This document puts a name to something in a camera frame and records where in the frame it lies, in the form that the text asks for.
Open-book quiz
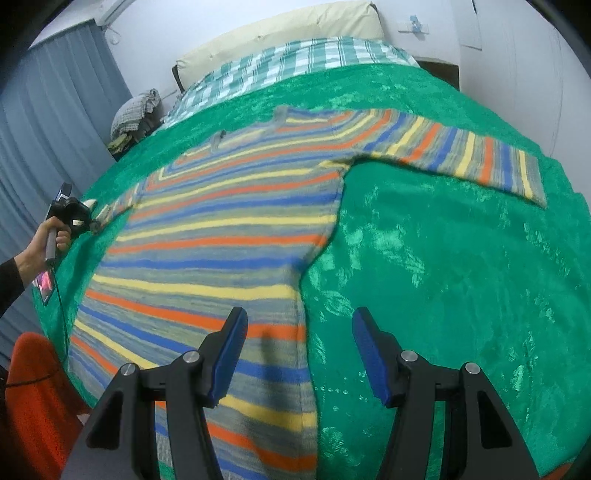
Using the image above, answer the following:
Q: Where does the striped knit sweater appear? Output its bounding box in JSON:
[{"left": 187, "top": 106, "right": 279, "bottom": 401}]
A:
[{"left": 67, "top": 107, "right": 546, "bottom": 479}]

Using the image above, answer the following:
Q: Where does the black sleeve forearm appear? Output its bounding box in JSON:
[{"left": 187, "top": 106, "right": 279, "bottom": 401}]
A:
[{"left": 0, "top": 258, "right": 24, "bottom": 316}]

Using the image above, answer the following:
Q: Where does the grey clothes pile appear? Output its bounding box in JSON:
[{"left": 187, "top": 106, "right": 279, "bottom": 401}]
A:
[{"left": 107, "top": 89, "right": 162, "bottom": 161}]

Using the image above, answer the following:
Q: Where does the person's left hand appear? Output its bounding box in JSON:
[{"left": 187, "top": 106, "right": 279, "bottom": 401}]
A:
[{"left": 14, "top": 217, "right": 71, "bottom": 287}]

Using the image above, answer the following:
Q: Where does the orange chair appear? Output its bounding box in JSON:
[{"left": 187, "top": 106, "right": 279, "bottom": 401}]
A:
[{"left": 1, "top": 332, "right": 89, "bottom": 479}]

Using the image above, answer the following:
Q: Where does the grey blue curtain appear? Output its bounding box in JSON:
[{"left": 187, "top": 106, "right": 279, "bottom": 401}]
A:
[{"left": 0, "top": 21, "right": 134, "bottom": 370}]

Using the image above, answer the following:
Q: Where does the green floral bedspread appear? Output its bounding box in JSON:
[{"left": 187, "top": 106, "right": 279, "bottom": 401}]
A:
[{"left": 35, "top": 64, "right": 590, "bottom": 479}]

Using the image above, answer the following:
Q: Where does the green white plaid sheet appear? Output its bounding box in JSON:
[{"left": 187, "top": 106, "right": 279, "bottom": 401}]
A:
[{"left": 163, "top": 37, "right": 419, "bottom": 129}]

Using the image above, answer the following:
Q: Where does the dark bedside table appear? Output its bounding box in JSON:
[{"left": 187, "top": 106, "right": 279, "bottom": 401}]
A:
[{"left": 417, "top": 59, "right": 461, "bottom": 90}]

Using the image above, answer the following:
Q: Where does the cream padded headboard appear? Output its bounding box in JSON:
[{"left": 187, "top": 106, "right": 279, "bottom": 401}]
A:
[{"left": 172, "top": 1, "right": 386, "bottom": 91}]

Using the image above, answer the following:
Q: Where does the white wardrobe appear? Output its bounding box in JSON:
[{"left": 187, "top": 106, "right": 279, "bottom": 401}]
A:
[{"left": 450, "top": 0, "right": 591, "bottom": 160}]

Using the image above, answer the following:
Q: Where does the wall socket with blue plug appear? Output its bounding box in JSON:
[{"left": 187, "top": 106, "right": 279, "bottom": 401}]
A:
[{"left": 397, "top": 15, "right": 430, "bottom": 35}]

